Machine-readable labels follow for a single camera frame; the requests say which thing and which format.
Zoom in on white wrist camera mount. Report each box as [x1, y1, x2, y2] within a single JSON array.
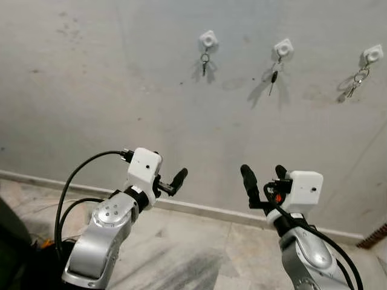
[[126, 147, 163, 194], [283, 170, 324, 217]]

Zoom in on white square wall hook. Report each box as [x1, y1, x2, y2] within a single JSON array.
[[273, 39, 294, 60], [199, 30, 219, 50], [362, 44, 385, 66]]

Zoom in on long black left arm cable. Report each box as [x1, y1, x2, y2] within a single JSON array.
[[54, 149, 135, 254]]

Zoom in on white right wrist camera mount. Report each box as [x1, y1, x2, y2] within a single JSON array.
[[283, 170, 324, 217]]

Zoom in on short black left arm cable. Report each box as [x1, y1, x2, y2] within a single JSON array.
[[57, 197, 105, 248]]

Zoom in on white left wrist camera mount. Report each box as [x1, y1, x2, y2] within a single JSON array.
[[126, 147, 163, 194]]

